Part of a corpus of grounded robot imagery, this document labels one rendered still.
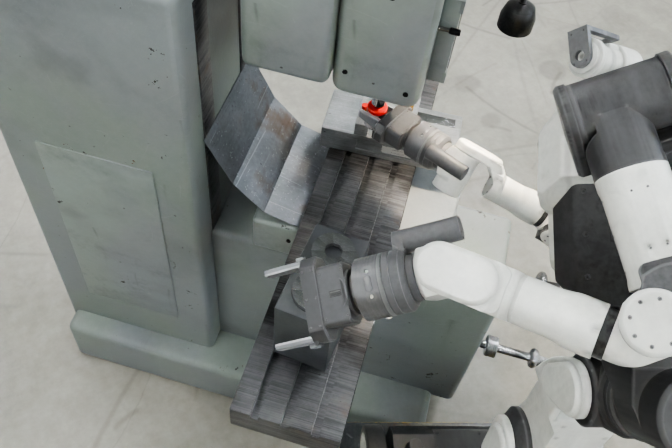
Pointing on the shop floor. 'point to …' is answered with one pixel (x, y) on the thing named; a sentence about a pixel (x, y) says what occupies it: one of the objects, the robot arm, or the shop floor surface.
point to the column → (121, 121)
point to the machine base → (228, 366)
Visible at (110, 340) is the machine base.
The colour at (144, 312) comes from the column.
